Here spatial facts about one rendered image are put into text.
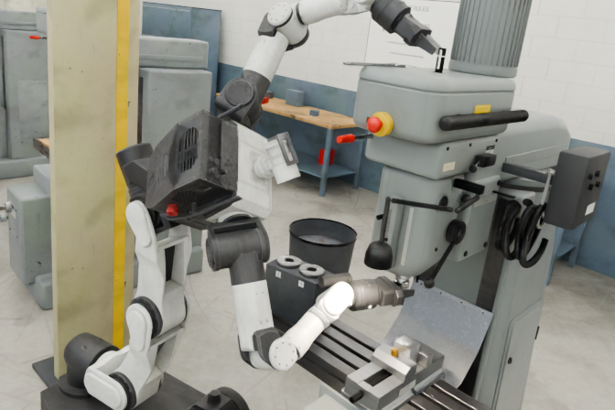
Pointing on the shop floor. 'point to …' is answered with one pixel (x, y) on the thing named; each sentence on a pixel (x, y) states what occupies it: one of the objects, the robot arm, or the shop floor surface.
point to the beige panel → (91, 141)
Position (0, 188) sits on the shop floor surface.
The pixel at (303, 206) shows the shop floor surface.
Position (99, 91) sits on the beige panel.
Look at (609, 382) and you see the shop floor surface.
